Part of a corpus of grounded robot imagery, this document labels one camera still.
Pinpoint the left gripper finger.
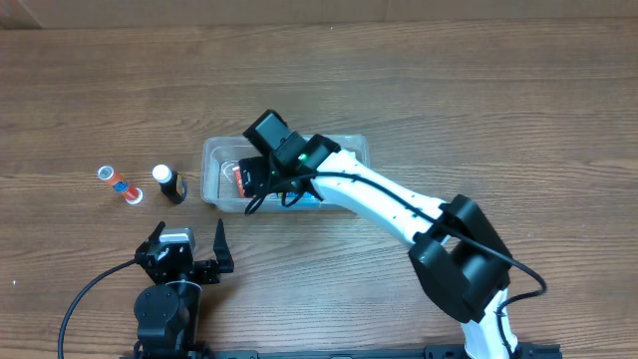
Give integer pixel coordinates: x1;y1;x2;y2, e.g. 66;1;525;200
147;221;165;243
213;218;234;273

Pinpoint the red medicine box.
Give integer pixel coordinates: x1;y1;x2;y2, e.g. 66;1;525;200
232;165;245;198

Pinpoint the blue medicine box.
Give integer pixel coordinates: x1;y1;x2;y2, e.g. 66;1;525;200
271;192;321;208

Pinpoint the clear plastic container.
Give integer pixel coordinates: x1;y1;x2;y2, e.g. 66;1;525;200
200;136;341;213

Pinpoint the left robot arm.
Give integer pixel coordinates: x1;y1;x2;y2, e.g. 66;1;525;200
134;220;234;358

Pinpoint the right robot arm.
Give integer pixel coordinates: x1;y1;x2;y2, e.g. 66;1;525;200
243;110;518;358

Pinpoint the orange vitamin tube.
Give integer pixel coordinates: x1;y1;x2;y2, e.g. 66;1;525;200
97;165;144;205

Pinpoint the dark syrup bottle white cap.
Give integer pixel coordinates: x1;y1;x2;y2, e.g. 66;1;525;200
152;165;187;204

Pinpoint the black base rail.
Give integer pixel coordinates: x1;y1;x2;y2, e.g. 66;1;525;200
120;343;563;359

